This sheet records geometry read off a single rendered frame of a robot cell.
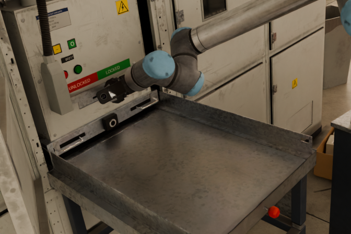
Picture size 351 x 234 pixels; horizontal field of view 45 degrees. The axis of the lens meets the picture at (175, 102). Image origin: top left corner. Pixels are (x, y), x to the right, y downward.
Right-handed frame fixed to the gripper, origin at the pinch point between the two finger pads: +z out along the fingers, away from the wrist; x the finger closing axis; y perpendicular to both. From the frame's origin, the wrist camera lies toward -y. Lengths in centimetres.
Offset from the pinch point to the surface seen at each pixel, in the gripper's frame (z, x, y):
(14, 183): -57, -10, -58
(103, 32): -6.1, 21.3, 8.4
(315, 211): 19, -107, 96
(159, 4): -12.2, 23.0, 33.9
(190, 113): -3.9, -21.0, 29.7
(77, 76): 0.0, 10.9, -6.0
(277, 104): 25, -46, 115
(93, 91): -0.5, 3.7, -3.4
